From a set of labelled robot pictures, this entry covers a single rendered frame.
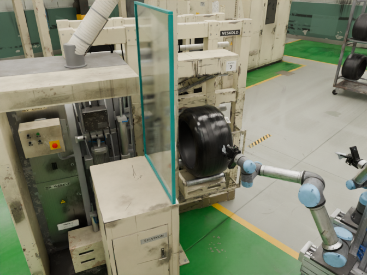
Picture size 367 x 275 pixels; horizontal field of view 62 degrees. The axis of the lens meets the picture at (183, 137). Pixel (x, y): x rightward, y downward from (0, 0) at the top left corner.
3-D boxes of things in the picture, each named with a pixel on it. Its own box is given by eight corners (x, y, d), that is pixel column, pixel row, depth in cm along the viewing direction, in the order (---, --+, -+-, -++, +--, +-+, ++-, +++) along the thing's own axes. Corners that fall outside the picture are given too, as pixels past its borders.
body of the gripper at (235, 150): (234, 143, 212) (243, 150, 201) (234, 155, 215) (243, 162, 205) (224, 145, 209) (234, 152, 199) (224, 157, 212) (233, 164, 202)
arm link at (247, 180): (256, 181, 203) (256, 167, 199) (250, 190, 195) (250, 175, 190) (246, 178, 207) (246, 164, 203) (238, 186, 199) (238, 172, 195)
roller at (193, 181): (184, 181, 237) (182, 181, 241) (185, 186, 237) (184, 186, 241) (224, 171, 249) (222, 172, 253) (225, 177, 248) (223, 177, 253)
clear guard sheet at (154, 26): (172, 204, 162) (168, 11, 117) (144, 154, 207) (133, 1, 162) (176, 203, 162) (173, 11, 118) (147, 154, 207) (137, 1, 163)
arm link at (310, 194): (352, 253, 184) (320, 174, 176) (348, 271, 173) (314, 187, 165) (331, 253, 192) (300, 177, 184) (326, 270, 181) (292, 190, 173)
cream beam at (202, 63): (167, 81, 230) (167, 61, 223) (157, 72, 250) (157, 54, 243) (238, 72, 250) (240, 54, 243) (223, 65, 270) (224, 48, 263)
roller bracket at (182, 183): (184, 194, 236) (184, 184, 231) (166, 167, 268) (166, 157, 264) (188, 193, 237) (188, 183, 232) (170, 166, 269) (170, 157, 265)
